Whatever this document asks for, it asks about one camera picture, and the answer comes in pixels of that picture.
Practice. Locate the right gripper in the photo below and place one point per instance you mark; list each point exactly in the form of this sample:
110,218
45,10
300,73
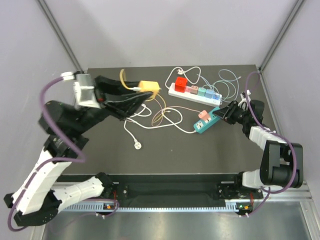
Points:
232,108

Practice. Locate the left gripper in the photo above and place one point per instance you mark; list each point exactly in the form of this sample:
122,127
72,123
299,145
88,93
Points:
122,106

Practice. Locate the salmon pink charger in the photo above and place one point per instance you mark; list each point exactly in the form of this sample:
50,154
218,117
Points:
205,116

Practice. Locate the light blue charger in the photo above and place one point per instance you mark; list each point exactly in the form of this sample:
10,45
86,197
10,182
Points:
209,94

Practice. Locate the teal power strip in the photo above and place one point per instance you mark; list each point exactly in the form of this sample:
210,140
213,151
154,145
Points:
200,126

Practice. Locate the white power strip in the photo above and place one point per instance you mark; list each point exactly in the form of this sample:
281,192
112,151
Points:
214,101

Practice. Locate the yellow charger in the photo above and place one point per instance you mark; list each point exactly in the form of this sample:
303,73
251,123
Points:
149,86

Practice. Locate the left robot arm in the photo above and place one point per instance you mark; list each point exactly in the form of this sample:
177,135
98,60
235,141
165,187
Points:
36,202

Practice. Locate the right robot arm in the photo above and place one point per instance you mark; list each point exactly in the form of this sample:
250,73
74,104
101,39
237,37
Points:
277,164

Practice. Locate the red cube plug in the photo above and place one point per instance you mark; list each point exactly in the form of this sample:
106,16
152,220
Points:
180,84

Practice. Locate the mint green charger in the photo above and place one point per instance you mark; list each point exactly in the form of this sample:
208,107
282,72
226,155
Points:
201,91

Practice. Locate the dusty pink charger on white strip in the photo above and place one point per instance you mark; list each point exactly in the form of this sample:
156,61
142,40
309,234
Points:
194,89

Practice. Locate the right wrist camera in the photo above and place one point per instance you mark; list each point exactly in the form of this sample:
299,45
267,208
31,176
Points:
243,98

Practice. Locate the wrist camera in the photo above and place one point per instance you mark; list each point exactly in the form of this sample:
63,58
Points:
243,98
84,91

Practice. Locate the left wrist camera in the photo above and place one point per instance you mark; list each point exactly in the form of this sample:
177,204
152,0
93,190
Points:
84,91

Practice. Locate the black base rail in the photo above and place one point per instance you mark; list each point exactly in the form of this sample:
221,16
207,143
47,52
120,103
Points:
175,190

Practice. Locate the white slotted cable duct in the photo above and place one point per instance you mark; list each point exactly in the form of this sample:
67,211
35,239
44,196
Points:
105,207

